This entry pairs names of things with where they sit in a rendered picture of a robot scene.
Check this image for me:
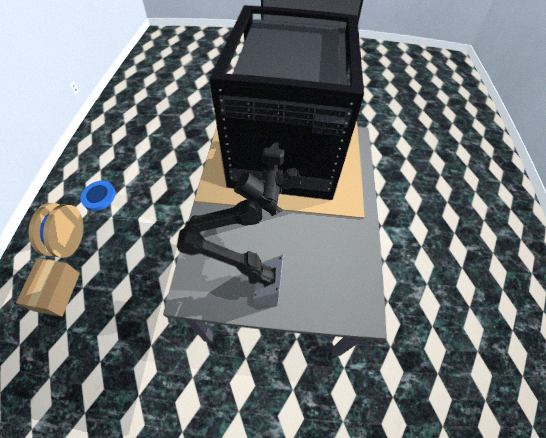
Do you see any black server rack frame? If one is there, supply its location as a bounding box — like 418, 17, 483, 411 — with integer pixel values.
209, 5, 364, 200

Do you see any tan flat board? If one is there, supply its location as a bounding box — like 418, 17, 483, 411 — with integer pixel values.
194, 122, 364, 219

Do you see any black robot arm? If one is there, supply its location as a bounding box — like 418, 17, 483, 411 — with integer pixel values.
177, 168, 300, 287

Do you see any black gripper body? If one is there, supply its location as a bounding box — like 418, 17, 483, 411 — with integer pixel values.
261, 148, 284, 194

